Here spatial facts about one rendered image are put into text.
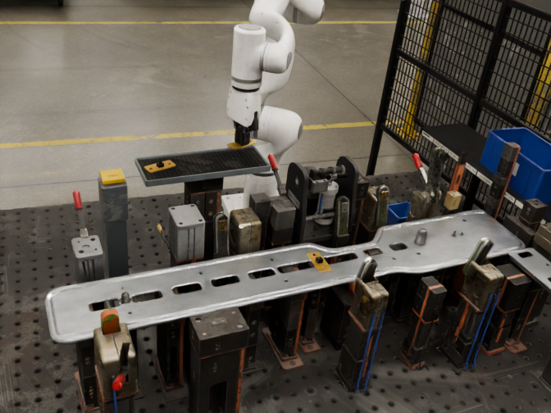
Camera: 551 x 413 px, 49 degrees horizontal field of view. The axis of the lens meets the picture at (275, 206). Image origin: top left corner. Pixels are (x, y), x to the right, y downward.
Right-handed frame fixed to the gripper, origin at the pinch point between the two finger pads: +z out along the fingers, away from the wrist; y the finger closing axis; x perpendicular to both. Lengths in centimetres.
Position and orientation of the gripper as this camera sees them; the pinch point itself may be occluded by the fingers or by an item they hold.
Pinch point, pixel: (242, 136)
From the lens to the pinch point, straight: 176.3
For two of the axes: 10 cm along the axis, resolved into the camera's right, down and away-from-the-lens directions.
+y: 6.6, 4.5, -5.9
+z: -0.9, 8.4, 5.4
